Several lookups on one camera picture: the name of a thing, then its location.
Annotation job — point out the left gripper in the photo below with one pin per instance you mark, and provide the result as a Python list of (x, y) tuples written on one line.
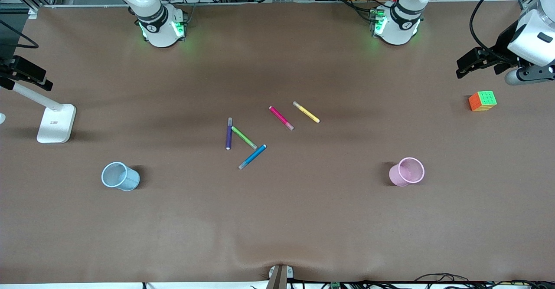
[(504, 42)]

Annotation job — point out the pink marker pen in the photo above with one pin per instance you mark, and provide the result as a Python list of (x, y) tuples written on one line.
[(281, 118)]

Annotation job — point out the blue marker pen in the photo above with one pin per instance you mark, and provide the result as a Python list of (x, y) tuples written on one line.
[(252, 156)]

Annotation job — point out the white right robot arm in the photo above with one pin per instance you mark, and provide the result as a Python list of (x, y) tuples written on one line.
[(158, 31)]

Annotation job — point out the colourful puzzle cube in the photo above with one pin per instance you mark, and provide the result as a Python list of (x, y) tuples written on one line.
[(482, 101)]

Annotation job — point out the white desk stand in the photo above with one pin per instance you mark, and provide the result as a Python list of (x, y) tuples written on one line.
[(54, 126)]

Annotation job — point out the light blue mesh cup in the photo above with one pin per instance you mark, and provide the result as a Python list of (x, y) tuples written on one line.
[(123, 179)]

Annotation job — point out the pink mesh cup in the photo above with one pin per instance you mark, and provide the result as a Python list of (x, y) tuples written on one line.
[(401, 175)]

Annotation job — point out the yellow marker pen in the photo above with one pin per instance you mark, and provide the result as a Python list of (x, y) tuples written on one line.
[(306, 112)]

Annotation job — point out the purple marker pen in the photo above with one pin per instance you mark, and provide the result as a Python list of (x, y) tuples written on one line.
[(229, 135)]

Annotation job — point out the green marker pen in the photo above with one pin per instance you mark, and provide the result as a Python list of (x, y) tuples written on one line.
[(244, 137)]

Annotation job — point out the brown table mat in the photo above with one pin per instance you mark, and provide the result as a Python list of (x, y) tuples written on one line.
[(277, 219)]

